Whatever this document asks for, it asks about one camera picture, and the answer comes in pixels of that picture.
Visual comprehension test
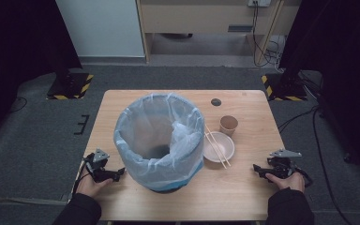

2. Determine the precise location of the clear plastic bin liner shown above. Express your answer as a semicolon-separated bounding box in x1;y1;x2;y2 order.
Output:
112;92;206;189

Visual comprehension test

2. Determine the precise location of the white disposable bowl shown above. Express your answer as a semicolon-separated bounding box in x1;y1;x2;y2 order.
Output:
202;131;235;163

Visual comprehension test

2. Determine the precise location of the right hand-held gripper cable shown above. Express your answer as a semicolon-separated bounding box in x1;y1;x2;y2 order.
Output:
294;168;314;188

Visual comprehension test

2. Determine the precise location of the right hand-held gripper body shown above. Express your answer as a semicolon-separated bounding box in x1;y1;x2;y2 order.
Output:
266;149;303;180

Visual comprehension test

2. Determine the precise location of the bundle of black cables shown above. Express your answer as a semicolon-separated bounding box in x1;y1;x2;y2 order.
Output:
250;1;286;68

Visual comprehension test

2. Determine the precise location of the wooden chopstick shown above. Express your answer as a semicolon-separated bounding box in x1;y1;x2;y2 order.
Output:
204;124;233;167
203;132;228;170

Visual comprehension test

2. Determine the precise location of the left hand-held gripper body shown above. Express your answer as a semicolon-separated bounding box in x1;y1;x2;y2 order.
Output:
83;148;117;184

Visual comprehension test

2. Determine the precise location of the dark curtain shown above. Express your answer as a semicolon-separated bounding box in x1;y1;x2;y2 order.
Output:
278;0;360;176
0;0;83;148

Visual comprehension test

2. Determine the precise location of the blue trash bin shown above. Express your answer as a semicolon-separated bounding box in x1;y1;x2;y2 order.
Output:
112;92;206;194

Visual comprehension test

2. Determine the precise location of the thin black floor cable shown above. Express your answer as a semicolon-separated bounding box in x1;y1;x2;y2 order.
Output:
8;97;28;114

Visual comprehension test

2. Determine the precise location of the white power outlet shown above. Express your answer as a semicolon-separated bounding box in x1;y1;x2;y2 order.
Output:
247;0;272;8

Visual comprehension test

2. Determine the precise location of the left hand-held gripper cable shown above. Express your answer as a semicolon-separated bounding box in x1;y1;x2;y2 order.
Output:
73;157;92;195

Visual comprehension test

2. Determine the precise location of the light wooden desk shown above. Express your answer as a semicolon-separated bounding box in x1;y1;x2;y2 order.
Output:
136;0;303;65

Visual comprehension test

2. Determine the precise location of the striped black stand base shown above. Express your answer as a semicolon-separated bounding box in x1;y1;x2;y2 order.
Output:
46;72;95;101
261;73;308;102

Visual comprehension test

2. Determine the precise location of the white panel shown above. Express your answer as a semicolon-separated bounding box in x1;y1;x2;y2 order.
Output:
55;0;146;58

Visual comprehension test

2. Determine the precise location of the hand-held gripper cable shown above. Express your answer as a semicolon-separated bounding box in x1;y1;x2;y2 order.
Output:
294;168;314;188
73;157;92;195

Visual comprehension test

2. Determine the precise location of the person's right hand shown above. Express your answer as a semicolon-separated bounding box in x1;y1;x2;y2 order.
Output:
265;172;306;193

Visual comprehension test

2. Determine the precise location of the long black floor cable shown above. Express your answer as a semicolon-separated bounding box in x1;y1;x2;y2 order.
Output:
277;105;354;225

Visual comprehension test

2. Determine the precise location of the person's left hand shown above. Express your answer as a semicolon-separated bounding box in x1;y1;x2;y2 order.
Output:
75;170;113;199

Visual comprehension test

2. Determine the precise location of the brown paper cup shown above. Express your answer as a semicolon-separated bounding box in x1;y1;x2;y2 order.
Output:
219;114;239;138

